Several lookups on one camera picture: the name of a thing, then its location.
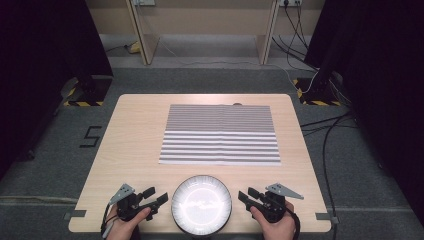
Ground person's left hand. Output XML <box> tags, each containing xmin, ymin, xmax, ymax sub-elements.
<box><xmin>105</xmin><ymin>205</ymin><xmax>152</xmax><ymax>240</ymax></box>

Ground striped grey woven placemat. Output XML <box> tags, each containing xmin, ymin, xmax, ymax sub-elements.
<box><xmin>158</xmin><ymin>103</ymin><xmax>282</xmax><ymax>167</ymax></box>

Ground black curtain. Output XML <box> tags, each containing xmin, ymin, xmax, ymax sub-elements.
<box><xmin>0</xmin><ymin>0</ymin><xmax>114</xmax><ymax>176</ymax></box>
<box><xmin>304</xmin><ymin>0</ymin><xmax>424</xmax><ymax>229</ymax></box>

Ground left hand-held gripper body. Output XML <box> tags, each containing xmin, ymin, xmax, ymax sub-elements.
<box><xmin>108</xmin><ymin>183</ymin><xmax>159</xmax><ymax>223</ymax></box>

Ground black tape floor mark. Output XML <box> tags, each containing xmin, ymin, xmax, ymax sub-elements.
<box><xmin>78</xmin><ymin>125</ymin><xmax>103</xmax><ymax>149</ymax></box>

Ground black cables from wall socket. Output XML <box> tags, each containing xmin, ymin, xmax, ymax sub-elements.
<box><xmin>271</xmin><ymin>3</ymin><xmax>318</xmax><ymax>73</ymax></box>

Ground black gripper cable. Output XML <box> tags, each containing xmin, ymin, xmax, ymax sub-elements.
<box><xmin>100</xmin><ymin>203</ymin><xmax>120</xmax><ymax>240</ymax></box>
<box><xmin>286</xmin><ymin>205</ymin><xmax>302</xmax><ymax>240</ymax></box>

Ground person's right hand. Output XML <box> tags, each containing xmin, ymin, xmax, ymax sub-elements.
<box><xmin>249</xmin><ymin>202</ymin><xmax>298</xmax><ymax>240</ymax></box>

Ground grey tape strip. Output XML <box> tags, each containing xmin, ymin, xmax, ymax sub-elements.
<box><xmin>63</xmin><ymin>209</ymin><xmax>88</xmax><ymax>221</ymax></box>
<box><xmin>315</xmin><ymin>212</ymin><xmax>340</xmax><ymax>225</ymax></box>

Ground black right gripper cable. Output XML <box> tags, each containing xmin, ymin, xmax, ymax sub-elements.
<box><xmin>286</xmin><ymin>205</ymin><xmax>302</xmax><ymax>240</ymax></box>

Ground stand base with hazard tape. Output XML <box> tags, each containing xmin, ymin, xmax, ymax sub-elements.
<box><xmin>292</xmin><ymin>77</ymin><xmax>343</xmax><ymax>107</ymax></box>
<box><xmin>62</xmin><ymin>76</ymin><xmax>113</xmax><ymax>108</ymax></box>

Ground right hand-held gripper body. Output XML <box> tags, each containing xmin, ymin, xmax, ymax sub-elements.
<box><xmin>261</xmin><ymin>182</ymin><xmax>305</xmax><ymax>224</ymax></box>

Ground black floor cables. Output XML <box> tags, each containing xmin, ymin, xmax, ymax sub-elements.
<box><xmin>299</xmin><ymin>111</ymin><xmax>359</xmax><ymax>240</ymax></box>

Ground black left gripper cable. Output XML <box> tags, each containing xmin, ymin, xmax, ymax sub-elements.
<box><xmin>100</xmin><ymin>203</ymin><xmax>120</xmax><ymax>240</ymax></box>

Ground beige wooden leg panel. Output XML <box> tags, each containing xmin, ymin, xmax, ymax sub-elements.
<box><xmin>255</xmin><ymin>0</ymin><xmax>281</xmax><ymax>66</ymax></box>
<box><xmin>125</xmin><ymin>0</ymin><xmax>161</xmax><ymax>66</ymax></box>

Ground small yellow floor object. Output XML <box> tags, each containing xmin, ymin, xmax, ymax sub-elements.
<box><xmin>127</xmin><ymin>40</ymin><xmax>142</xmax><ymax>55</ymax></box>

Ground white floor cable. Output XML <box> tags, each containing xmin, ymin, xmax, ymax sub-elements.
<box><xmin>135</xmin><ymin>4</ymin><xmax>320</xmax><ymax>95</ymax></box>

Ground white plate with dark rim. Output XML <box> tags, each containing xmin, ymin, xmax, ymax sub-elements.
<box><xmin>170</xmin><ymin>174</ymin><xmax>233</xmax><ymax>236</ymax></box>

